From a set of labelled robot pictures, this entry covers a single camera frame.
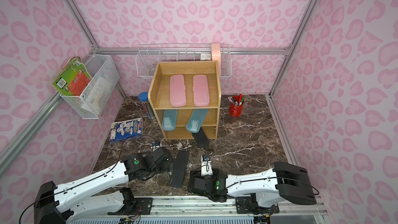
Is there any pink tape roll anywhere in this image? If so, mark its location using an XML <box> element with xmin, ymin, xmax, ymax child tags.
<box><xmin>211</xmin><ymin>43</ymin><xmax>221</xmax><ymax>76</ymax></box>

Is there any wooden three-tier shelf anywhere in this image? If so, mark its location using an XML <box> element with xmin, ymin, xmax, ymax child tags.
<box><xmin>148</xmin><ymin>61</ymin><xmax>221</xmax><ymax>140</ymax></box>

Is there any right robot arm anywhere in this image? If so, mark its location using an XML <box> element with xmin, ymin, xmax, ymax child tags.
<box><xmin>188</xmin><ymin>162</ymin><xmax>319</xmax><ymax>208</ymax></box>

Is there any black pencil case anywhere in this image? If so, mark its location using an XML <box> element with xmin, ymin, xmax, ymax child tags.
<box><xmin>192</xmin><ymin>128</ymin><xmax>209</xmax><ymax>148</ymax></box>
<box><xmin>170</xmin><ymin>150</ymin><xmax>190</xmax><ymax>188</ymax></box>

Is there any white mesh side basket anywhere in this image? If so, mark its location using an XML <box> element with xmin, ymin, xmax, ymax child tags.
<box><xmin>61</xmin><ymin>55</ymin><xmax>120</xmax><ymax>119</ymax></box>

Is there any white wire wall basket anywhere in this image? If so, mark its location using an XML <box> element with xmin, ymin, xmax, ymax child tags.
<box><xmin>136</xmin><ymin>44</ymin><xmax>215</xmax><ymax>79</ymax></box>

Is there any pink pencil case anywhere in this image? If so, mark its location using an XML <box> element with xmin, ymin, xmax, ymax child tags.
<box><xmin>193</xmin><ymin>74</ymin><xmax>210</xmax><ymax>107</ymax></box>
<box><xmin>170</xmin><ymin>74</ymin><xmax>187</xmax><ymax>107</ymax></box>

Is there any red pen cup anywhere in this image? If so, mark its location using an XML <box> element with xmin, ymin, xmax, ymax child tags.
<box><xmin>228</xmin><ymin>94</ymin><xmax>245</xmax><ymax>117</ymax></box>

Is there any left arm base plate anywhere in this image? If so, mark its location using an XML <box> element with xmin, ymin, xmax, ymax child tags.
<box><xmin>107</xmin><ymin>198</ymin><xmax>153</xmax><ymax>216</ymax></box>

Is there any blue comic book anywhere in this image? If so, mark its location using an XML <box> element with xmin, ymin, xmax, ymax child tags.
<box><xmin>109</xmin><ymin>118</ymin><xmax>143</xmax><ymax>142</ymax></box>

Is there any white paper in basket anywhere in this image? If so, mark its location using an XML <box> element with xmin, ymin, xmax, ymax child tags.
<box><xmin>85</xmin><ymin>77</ymin><xmax>112</xmax><ymax>115</ymax></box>

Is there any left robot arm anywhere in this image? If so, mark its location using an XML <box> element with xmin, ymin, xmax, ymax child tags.
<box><xmin>31</xmin><ymin>147</ymin><xmax>173</xmax><ymax>224</ymax></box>

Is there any aluminium front rail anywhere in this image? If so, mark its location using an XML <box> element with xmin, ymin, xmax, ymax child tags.
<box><xmin>70</xmin><ymin>196</ymin><xmax>331</xmax><ymax>224</ymax></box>

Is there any green red book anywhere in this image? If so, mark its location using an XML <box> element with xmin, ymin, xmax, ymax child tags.
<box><xmin>52</xmin><ymin>57</ymin><xmax>92</xmax><ymax>96</ymax></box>

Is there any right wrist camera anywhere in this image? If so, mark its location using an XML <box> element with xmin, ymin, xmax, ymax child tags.
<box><xmin>201</xmin><ymin>153</ymin><xmax>213</xmax><ymax>176</ymax></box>

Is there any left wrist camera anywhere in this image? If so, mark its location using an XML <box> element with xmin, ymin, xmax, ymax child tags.
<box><xmin>151</xmin><ymin>141</ymin><xmax>161</xmax><ymax>151</ymax></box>

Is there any teal pencil case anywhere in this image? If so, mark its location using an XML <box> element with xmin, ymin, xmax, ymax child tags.
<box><xmin>186</xmin><ymin>108</ymin><xmax>208</xmax><ymax>133</ymax></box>
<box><xmin>162</xmin><ymin>110</ymin><xmax>178</xmax><ymax>131</ymax></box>

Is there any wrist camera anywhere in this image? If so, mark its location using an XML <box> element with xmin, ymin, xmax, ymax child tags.
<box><xmin>201</xmin><ymin>153</ymin><xmax>213</xmax><ymax>176</ymax></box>
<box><xmin>151</xmin><ymin>141</ymin><xmax>161</xmax><ymax>151</ymax></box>

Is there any blue-lid pencil tube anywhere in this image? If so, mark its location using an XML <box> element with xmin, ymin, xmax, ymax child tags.
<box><xmin>138</xmin><ymin>92</ymin><xmax>155</xmax><ymax>119</ymax></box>

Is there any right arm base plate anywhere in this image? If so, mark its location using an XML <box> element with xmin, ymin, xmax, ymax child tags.
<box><xmin>235</xmin><ymin>194</ymin><xmax>280</xmax><ymax>215</ymax></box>

